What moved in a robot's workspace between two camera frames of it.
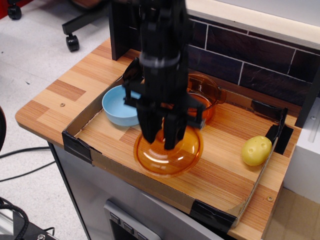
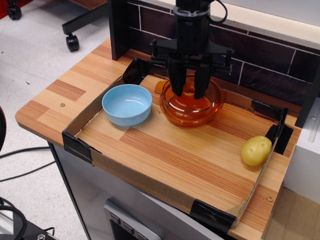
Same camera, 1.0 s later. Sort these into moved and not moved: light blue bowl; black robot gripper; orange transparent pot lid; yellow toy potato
Moved: black robot gripper; orange transparent pot lid
Not moved: yellow toy potato; light blue bowl
